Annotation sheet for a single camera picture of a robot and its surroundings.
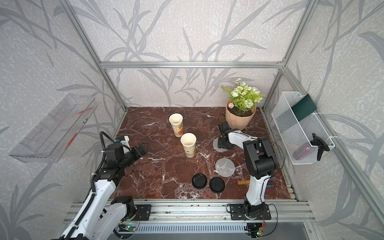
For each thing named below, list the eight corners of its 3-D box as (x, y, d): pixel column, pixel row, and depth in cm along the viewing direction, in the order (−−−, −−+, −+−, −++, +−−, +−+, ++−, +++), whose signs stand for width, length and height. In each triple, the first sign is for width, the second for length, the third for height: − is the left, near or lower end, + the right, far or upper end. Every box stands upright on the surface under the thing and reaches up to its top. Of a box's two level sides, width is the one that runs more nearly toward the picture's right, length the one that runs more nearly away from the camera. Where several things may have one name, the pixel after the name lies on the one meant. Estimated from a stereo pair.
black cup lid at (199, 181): (192, 189, 83) (191, 188, 82) (192, 174, 89) (192, 173, 87) (207, 189, 83) (207, 188, 82) (206, 174, 89) (207, 173, 87)
